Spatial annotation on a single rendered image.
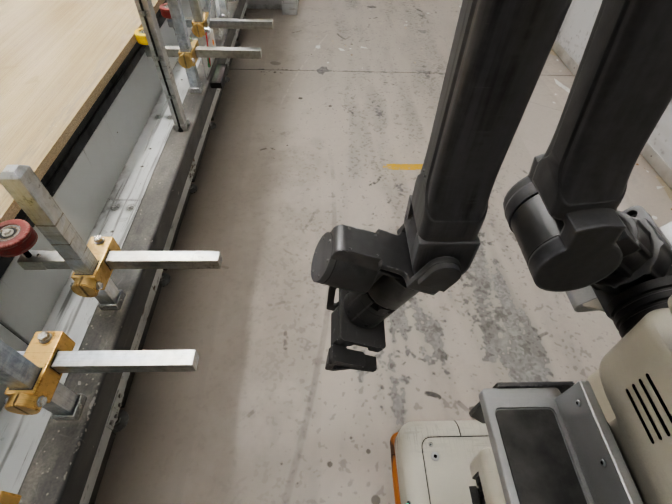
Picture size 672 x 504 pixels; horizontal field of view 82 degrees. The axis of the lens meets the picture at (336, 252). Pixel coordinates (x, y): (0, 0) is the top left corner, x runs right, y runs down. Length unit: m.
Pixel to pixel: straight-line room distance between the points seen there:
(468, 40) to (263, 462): 1.45
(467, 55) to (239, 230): 1.89
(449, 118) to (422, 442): 1.11
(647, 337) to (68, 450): 0.93
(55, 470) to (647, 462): 0.90
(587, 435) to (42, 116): 1.39
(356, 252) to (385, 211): 1.80
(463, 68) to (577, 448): 0.43
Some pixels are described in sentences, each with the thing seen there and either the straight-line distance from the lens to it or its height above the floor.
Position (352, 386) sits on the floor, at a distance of 1.63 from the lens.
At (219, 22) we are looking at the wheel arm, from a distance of 1.96.
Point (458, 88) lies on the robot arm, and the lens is 0.29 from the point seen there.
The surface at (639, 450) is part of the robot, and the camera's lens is 0.53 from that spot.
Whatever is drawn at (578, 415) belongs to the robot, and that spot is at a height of 1.08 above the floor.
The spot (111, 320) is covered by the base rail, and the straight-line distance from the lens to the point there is 1.06.
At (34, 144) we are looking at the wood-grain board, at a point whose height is 0.90.
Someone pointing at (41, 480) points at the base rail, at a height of 0.70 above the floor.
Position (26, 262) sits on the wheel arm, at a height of 0.83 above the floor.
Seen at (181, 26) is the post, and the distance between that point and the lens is 1.68.
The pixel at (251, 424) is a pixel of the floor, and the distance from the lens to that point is 1.60.
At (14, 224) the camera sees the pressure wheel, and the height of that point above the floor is 0.91.
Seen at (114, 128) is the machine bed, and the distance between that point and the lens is 1.58.
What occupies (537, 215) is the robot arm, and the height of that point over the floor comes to 1.26.
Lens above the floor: 1.52
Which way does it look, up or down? 51 degrees down
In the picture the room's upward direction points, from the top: 3 degrees clockwise
